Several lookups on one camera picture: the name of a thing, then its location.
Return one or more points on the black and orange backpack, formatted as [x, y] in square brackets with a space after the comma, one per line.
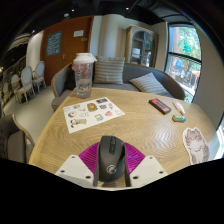
[70, 81]

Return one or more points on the flat black and red box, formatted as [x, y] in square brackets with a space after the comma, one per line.
[160, 106]

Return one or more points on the small white door sign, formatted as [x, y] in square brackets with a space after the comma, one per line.
[78, 33]

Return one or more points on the grey upholstered chair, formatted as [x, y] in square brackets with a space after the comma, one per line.
[15, 146]

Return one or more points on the small green pack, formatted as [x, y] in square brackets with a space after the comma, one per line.
[179, 118]

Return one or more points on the black computer mouse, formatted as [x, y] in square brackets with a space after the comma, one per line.
[111, 160]

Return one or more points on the clear shaker bottle white lid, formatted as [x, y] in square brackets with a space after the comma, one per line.
[83, 78]

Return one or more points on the dark-framed window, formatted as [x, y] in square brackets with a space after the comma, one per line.
[183, 60]
[220, 140]

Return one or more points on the grey sofa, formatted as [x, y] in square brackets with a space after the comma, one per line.
[140, 71]

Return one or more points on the brown wooden door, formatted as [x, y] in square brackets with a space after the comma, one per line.
[68, 50]

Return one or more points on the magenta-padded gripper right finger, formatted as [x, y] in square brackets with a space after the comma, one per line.
[146, 168]

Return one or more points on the wooden glass-door cabinet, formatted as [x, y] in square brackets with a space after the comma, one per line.
[141, 45]

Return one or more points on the white sticker sheet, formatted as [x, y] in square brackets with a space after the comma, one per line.
[91, 115]

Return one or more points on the blue poster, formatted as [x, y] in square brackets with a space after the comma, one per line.
[54, 43]

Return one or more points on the square striped cushion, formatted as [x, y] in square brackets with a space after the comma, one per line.
[109, 70]

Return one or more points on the cat-shaped mouse pad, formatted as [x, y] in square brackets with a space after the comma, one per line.
[196, 146]

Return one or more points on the group of white chairs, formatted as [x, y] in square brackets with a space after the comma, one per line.
[28, 80]

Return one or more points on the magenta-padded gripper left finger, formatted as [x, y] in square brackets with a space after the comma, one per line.
[75, 168]

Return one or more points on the flat-lying striped cushion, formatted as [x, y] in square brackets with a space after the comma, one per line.
[148, 84]

